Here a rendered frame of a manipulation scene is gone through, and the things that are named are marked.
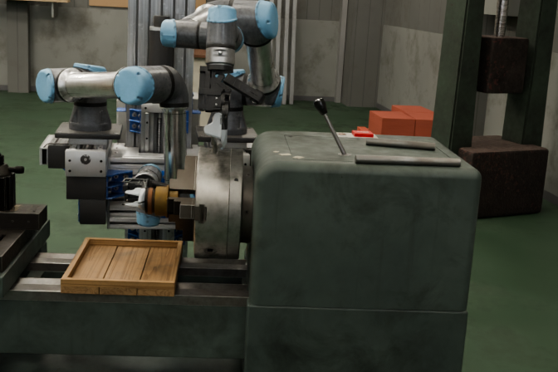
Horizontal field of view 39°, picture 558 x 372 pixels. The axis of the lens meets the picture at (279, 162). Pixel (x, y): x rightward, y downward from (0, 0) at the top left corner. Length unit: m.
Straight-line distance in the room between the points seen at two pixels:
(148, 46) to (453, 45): 3.71
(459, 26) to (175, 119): 4.04
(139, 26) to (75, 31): 9.50
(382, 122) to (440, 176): 6.47
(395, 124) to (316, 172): 6.59
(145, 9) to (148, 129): 0.44
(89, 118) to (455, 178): 1.35
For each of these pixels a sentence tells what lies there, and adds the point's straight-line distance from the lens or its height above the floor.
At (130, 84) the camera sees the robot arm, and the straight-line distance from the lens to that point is 2.42.
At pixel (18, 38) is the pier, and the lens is 12.37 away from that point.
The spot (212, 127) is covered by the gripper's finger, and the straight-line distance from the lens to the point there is 1.98.
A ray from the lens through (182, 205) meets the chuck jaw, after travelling 2.10.
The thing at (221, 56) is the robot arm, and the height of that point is 1.51.
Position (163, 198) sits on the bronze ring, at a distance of 2.20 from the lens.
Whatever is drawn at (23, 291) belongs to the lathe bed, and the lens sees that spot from 2.21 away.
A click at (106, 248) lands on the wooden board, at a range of 2.45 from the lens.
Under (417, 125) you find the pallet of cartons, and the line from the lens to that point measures 8.64.
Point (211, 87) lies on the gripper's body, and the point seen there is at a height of 1.43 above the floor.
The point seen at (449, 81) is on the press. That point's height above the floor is 1.07.
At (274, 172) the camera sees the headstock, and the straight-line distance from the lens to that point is 1.99.
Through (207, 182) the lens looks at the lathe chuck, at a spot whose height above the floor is 1.17.
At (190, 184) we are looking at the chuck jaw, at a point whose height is 1.13.
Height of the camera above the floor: 1.67
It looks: 12 degrees down
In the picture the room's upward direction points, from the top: 3 degrees clockwise
